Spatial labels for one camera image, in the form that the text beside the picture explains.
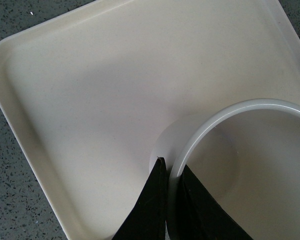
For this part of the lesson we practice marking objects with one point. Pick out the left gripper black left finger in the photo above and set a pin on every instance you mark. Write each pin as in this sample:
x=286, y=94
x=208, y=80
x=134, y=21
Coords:
x=147, y=220

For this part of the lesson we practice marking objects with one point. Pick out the pale pink rectangular tray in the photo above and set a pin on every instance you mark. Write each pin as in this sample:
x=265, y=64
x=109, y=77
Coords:
x=87, y=94

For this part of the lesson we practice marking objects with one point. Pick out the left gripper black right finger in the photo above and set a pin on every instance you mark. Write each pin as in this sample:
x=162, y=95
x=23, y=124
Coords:
x=202, y=218

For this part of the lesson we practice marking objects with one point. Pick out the white smiley mug black handle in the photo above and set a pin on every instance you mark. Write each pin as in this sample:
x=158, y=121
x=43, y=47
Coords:
x=247, y=156

